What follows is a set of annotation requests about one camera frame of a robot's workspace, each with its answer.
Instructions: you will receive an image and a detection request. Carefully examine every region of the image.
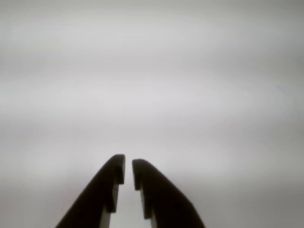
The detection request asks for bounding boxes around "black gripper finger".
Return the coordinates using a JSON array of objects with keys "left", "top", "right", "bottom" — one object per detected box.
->
[
  {"left": 132, "top": 159, "right": 206, "bottom": 228},
  {"left": 56, "top": 154, "right": 125, "bottom": 228}
]

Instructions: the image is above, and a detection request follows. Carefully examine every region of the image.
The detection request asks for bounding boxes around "white table cover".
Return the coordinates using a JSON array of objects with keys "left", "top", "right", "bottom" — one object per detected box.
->
[{"left": 0, "top": 0, "right": 304, "bottom": 228}]

